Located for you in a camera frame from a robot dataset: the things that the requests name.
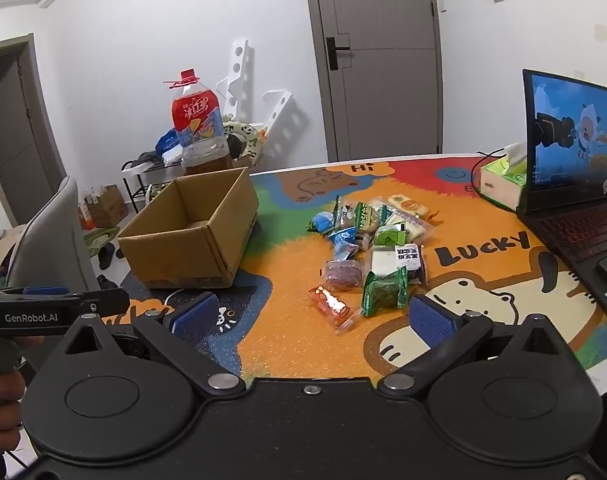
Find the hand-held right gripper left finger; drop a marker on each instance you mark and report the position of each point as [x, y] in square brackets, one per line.
[196, 317]

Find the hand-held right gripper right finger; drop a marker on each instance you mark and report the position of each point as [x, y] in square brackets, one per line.
[433, 322]

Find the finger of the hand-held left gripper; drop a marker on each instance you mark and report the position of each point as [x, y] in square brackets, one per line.
[93, 302]
[46, 291]

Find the large green snack packet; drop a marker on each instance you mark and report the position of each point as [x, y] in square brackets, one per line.
[386, 292]

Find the brown cardboard box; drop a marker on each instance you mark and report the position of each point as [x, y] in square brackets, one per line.
[183, 255]

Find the black white snack packet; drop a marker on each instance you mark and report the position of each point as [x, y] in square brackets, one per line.
[401, 262]

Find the small green snack packet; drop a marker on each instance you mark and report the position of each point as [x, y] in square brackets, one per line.
[391, 235]

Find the red clear snack packet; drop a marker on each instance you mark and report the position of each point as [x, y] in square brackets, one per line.
[333, 307]

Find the blue snack packet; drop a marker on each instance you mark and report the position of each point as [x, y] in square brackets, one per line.
[322, 222]
[346, 244]

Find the cream orange snack packet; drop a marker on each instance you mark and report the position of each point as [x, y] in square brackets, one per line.
[411, 205]

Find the green white snack packet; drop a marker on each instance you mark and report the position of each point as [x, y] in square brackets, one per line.
[346, 212]
[368, 217]

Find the person's left hand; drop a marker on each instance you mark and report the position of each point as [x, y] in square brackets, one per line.
[1, 405]

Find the black slipper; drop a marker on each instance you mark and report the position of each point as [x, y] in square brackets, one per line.
[107, 282]

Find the grey chair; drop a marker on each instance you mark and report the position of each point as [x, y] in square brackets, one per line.
[48, 240]

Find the green floor mat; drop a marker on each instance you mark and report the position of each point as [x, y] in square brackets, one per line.
[101, 239]

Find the small cartons on floor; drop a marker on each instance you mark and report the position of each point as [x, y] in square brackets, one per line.
[106, 207]

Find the colourful cartoon table mat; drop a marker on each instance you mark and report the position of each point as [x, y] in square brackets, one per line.
[293, 280]

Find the black shoe rack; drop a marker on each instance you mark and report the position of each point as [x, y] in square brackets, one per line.
[133, 175]

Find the green tissue box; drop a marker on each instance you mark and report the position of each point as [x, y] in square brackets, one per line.
[501, 185]

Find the dark grey side door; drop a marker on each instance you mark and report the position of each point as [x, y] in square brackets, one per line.
[18, 135]

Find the printed brown carton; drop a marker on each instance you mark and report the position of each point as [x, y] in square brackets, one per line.
[244, 161]

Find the blue plastic bag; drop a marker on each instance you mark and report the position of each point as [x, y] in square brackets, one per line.
[167, 141]

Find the large iced tea bottle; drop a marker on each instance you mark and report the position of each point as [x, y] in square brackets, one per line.
[198, 120]

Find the short white perforated board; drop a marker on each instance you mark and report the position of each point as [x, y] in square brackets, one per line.
[278, 120]

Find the black laptop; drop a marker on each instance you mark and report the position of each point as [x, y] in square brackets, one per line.
[573, 160]

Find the tall white perforated board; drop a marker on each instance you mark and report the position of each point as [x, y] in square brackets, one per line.
[236, 70]

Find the white wall socket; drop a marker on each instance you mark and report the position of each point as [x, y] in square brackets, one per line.
[602, 32]

